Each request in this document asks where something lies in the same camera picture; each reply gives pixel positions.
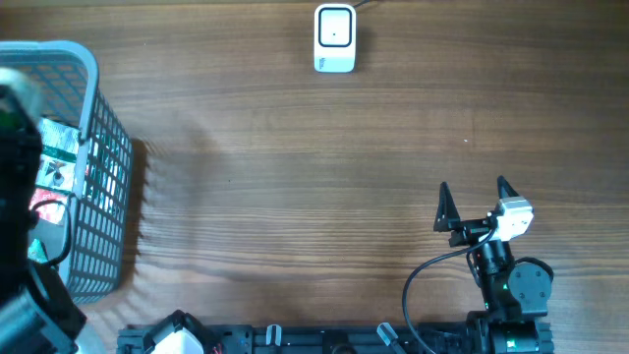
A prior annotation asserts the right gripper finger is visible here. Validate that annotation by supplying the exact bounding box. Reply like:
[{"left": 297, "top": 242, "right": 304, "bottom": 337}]
[
  {"left": 497, "top": 175, "right": 520, "bottom": 200},
  {"left": 433, "top": 182, "right": 461, "bottom": 232}
]

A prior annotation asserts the green 3M gloves package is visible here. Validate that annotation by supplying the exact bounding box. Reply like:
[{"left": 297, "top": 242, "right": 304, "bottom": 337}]
[{"left": 35, "top": 118, "right": 80, "bottom": 194}]

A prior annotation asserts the orange Kleenex tissue pack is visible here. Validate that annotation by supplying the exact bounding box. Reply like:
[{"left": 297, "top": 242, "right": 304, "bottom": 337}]
[{"left": 29, "top": 188, "right": 67, "bottom": 225}]

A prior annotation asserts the grey plastic mesh basket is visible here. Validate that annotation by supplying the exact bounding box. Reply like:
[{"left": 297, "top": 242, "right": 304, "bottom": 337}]
[{"left": 1, "top": 40, "right": 134, "bottom": 304}]

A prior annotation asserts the light green wipes pack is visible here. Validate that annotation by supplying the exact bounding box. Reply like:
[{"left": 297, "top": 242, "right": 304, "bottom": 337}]
[{"left": 28, "top": 239, "right": 48, "bottom": 264}]

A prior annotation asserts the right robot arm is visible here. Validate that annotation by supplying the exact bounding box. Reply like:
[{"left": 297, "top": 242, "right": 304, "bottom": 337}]
[{"left": 433, "top": 176, "right": 554, "bottom": 354}]

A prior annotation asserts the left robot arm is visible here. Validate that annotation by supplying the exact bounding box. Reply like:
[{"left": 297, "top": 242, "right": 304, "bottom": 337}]
[{"left": 1, "top": 68, "right": 86, "bottom": 353}]

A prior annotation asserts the white barcode scanner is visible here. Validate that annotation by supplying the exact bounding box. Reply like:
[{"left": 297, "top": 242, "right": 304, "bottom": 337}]
[{"left": 314, "top": 3, "right": 357, "bottom": 74}]

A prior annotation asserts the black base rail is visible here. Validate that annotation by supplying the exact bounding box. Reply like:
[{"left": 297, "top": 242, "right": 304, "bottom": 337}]
[{"left": 116, "top": 322, "right": 555, "bottom": 354}]

